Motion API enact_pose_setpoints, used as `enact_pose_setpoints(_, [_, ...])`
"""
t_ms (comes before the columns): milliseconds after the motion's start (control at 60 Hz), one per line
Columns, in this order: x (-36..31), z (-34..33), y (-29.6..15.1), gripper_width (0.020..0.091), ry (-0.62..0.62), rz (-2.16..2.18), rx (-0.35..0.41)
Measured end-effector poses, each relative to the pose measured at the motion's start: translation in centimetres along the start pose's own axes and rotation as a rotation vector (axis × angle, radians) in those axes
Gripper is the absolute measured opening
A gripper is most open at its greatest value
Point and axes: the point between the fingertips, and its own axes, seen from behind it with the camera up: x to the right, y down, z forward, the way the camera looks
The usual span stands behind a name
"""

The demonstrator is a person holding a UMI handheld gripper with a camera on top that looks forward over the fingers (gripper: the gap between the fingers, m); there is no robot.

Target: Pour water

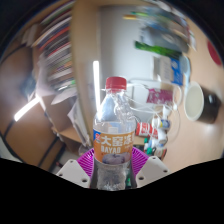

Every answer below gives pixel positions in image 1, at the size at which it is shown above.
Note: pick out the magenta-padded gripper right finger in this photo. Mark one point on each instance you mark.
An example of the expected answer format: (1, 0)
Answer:
(151, 168)

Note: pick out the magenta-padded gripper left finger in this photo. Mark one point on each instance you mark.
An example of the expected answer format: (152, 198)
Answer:
(72, 170)

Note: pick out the clear drink bottle red cap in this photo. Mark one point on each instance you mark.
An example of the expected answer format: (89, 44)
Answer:
(113, 146)

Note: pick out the red and white canister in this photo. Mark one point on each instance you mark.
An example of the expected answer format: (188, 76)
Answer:
(146, 130)

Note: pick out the magenta pouch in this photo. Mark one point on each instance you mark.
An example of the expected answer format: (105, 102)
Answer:
(160, 96)

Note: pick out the ceiling light tube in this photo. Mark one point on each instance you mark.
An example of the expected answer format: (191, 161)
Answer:
(26, 109)

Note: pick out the black mug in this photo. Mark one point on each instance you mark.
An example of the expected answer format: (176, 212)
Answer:
(195, 101)

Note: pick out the white light bar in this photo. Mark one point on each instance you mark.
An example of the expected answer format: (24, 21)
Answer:
(96, 85)

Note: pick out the white and blue carton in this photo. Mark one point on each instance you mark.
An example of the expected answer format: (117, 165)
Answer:
(168, 70)

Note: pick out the wooden shelf unit with books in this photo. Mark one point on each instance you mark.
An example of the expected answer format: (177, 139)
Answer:
(56, 60)

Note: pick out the grey shaker bottle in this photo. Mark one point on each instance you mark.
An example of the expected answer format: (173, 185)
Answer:
(165, 38)

